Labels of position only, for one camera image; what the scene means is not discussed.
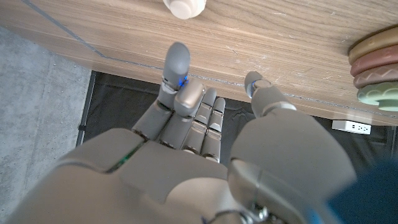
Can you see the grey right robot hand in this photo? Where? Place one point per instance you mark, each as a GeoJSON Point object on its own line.
{"type": "Point", "coordinates": [171, 177]}

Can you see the black backdrop stand pole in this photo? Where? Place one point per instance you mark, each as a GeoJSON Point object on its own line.
{"type": "Point", "coordinates": [85, 109]}

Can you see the blue right wrist connector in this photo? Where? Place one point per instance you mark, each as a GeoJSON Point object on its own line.
{"type": "Point", "coordinates": [370, 196]}

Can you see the white power strip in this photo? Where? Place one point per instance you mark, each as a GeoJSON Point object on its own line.
{"type": "Point", "coordinates": [351, 127]}

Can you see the black backdrop curtain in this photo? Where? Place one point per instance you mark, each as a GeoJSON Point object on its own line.
{"type": "Point", "coordinates": [118, 102]}

